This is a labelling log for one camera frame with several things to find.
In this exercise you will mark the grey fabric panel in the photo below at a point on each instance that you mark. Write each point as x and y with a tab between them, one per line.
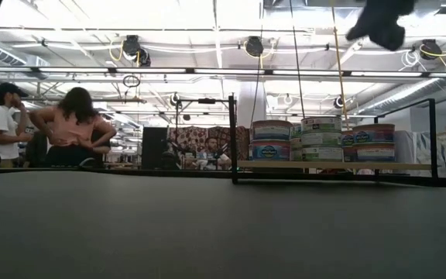
405	147

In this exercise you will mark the black office chair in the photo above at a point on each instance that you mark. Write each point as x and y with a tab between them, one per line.
37	151

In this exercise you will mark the long ceiling light bar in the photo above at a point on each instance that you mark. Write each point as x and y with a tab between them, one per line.
227	71

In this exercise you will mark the wooden shelf board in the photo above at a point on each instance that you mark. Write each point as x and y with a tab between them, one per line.
323	165

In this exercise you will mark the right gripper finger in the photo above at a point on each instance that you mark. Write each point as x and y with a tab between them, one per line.
381	27

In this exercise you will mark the white building column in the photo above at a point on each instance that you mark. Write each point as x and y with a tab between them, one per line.
252	104

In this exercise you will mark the black metal frame stand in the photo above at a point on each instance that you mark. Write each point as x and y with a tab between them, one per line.
207	100

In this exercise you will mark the tall black cabinet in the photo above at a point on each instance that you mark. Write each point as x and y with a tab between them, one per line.
154	147

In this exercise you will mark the black metal shelf frame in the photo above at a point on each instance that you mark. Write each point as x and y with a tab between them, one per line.
433	135

